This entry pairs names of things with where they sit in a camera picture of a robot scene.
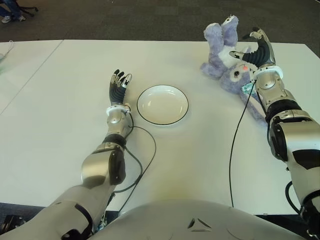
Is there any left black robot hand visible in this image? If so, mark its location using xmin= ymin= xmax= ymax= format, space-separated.
xmin=108 ymin=69 xmax=133 ymax=108

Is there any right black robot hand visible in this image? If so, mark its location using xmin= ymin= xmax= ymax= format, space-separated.
xmin=228 ymin=26 xmax=277 ymax=69

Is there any purple plush bunny doll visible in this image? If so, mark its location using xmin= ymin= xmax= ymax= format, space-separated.
xmin=199 ymin=15 xmax=270 ymax=126

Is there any white plate with black rim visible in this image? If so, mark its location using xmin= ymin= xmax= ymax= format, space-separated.
xmin=136 ymin=84 xmax=190 ymax=127

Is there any black office chair base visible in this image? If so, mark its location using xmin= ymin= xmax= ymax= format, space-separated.
xmin=19 ymin=4 xmax=40 ymax=18

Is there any blue jeans leg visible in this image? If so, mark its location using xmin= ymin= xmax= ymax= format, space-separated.
xmin=0 ymin=0 xmax=24 ymax=19

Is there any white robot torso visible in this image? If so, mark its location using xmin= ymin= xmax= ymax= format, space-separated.
xmin=92 ymin=199 xmax=311 ymax=240

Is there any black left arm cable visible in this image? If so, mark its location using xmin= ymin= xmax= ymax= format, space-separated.
xmin=109 ymin=111 xmax=158 ymax=216

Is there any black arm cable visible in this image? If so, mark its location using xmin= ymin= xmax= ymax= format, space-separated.
xmin=228 ymin=78 xmax=257 ymax=209
xmin=109 ymin=111 xmax=158 ymax=216

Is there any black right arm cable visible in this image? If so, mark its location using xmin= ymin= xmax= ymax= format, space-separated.
xmin=228 ymin=78 xmax=257 ymax=209

